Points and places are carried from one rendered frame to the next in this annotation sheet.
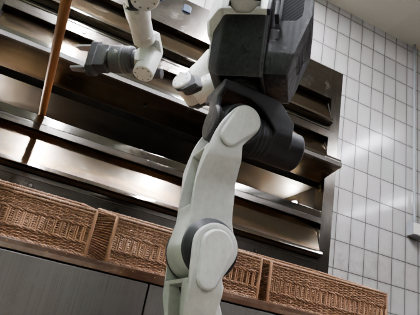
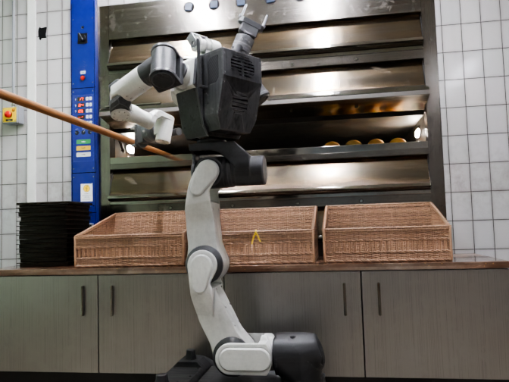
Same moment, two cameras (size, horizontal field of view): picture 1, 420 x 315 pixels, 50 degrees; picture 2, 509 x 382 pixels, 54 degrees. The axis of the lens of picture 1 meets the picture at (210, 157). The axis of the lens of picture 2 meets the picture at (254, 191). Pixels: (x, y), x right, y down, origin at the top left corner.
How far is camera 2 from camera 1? 1.30 m
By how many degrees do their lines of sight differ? 34
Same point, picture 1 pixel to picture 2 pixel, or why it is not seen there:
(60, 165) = (184, 186)
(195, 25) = (253, 14)
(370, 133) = (482, 26)
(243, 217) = (342, 175)
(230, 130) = (195, 184)
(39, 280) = (157, 286)
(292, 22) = (213, 84)
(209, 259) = (196, 275)
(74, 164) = not seen: hidden behind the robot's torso
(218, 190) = (202, 225)
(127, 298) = not seen: hidden behind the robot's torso
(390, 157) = not seen: outside the picture
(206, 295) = (201, 295)
